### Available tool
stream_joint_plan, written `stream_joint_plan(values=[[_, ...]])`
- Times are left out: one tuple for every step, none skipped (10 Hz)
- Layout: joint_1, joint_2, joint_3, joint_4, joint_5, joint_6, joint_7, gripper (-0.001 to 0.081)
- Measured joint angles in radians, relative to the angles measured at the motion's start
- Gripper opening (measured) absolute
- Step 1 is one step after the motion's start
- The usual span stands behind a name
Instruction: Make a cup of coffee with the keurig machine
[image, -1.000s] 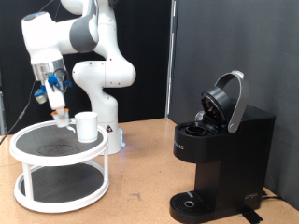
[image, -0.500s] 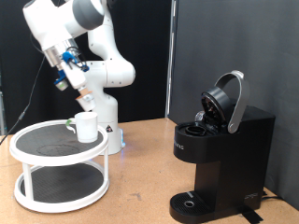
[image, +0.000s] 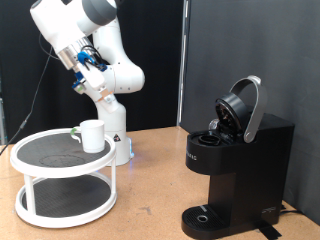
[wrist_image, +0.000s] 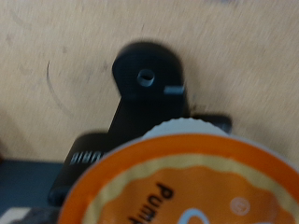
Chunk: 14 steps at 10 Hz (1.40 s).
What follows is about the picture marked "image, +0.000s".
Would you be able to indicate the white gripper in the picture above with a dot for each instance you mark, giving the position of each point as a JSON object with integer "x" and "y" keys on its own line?
{"x": 93, "y": 80}

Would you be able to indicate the white mug with green mark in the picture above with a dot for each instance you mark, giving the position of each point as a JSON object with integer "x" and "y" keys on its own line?
{"x": 92, "y": 136}

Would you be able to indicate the black Keurig coffee machine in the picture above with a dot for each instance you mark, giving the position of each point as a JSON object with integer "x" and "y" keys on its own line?
{"x": 256, "y": 166}

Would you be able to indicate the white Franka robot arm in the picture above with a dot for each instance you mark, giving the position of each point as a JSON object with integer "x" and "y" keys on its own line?
{"x": 123, "y": 78}

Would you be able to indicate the vertical metal pole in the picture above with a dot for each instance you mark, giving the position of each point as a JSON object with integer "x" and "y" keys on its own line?
{"x": 181, "y": 66}

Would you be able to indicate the white two-tier turntable stand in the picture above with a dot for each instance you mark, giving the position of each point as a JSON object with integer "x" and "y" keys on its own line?
{"x": 63, "y": 200}

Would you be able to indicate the black tape strip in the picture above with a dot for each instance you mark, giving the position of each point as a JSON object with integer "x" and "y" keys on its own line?
{"x": 269, "y": 231}

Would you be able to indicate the wrist camera on blue mount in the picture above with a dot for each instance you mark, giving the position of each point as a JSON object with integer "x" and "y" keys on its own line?
{"x": 78, "y": 86}

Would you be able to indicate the grey metal frame post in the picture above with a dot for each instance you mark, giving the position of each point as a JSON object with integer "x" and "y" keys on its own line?
{"x": 2, "y": 116}

